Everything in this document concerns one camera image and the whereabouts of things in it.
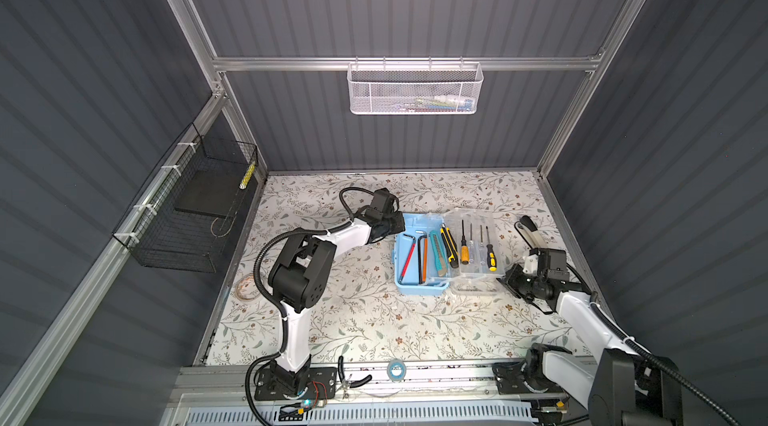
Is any clear handled screwdriver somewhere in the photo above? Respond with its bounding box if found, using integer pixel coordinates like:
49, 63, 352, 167
477, 224, 487, 265

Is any red handled hex key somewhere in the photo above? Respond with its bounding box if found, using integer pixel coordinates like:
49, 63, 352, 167
399, 234, 417, 284

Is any orange handled hex key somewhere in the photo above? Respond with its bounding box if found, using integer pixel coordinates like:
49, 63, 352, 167
419, 234, 429, 284

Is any yellow handled screwdriver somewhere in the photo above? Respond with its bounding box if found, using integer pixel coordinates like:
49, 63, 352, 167
460, 221, 470, 265

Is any blue plastic tool box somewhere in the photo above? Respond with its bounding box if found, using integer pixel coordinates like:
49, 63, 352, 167
392, 208, 511, 296

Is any teal pen tool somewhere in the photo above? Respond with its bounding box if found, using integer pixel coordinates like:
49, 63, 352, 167
429, 230, 448, 278

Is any yellow black utility knife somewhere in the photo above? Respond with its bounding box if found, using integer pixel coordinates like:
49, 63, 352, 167
440, 223, 459, 268

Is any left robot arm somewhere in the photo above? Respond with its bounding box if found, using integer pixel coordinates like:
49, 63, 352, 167
253, 186, 405, 396

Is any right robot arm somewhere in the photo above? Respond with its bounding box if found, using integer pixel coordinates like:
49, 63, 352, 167
495, 247, 683, 425

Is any black stapler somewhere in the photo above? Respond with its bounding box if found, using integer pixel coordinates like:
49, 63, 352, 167
514, 215, 548, 250

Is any blue tape roll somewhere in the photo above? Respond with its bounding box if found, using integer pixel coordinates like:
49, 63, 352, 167
387, 359, 407, 382

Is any yellow marker in basket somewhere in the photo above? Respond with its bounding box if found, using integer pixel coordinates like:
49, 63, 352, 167
239, 162, 256, 190

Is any brown tape roll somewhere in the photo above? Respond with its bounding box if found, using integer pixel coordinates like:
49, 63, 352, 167
233, 274, 260, 302

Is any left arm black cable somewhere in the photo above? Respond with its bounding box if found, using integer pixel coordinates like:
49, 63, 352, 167
242, 186, 385, 426

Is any white wire mesh basket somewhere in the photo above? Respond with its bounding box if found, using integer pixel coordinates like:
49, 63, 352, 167
346, 62, 484, 115

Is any black wire basket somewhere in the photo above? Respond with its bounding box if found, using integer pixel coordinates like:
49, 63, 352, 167
113, 127, 259, 273

